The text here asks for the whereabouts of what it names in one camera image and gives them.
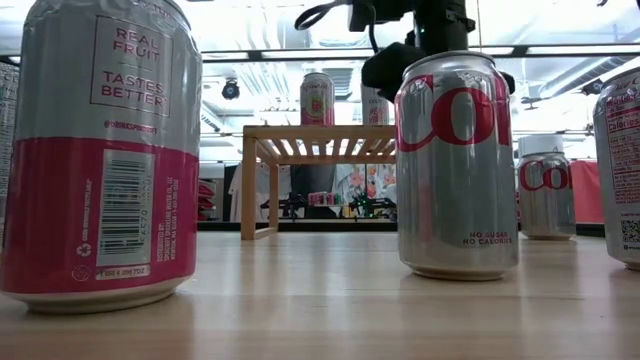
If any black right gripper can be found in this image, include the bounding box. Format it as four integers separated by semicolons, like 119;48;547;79
360;42;517;104

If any tall Celsius peach can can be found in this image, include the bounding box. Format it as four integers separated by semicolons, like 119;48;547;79
360;83;391;127

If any Spindrift can with fruit emblem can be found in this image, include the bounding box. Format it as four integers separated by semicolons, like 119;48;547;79
299;71;336;127

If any silver Diet Coke can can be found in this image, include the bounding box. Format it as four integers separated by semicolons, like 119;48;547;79
394;49;520;282
592;67;640;273
516;152;577;242

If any wooden slatted shelf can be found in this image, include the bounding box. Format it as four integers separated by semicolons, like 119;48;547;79
240;124;399;241

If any black overhead beam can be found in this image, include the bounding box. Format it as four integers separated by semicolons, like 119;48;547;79
199;45;640;61

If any floral hanging shirt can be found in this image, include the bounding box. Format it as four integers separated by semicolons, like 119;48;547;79
335;163;399;201

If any black hanging garment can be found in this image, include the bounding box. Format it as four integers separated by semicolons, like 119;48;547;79
291;164;337;199

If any distant row of cans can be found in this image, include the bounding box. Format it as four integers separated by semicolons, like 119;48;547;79
307;191;346;207

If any white hanging shirt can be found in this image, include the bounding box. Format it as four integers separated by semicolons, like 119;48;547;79
227;162;294;224

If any red and white rack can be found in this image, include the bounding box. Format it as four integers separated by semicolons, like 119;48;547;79
197;177;220;222

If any red panel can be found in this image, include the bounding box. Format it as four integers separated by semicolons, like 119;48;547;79
569;159;606;225

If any pink and silver Spindrift can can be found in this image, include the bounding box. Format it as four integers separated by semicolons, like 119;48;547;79
0;0;204;315

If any tall Celsius can black lid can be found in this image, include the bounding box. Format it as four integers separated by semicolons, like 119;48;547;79
0;62;21;241

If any black looped camera cable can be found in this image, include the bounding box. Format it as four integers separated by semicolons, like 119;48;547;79
293;0;381;54

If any black ceiling camera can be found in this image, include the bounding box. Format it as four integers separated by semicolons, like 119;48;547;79
221;77;241;101

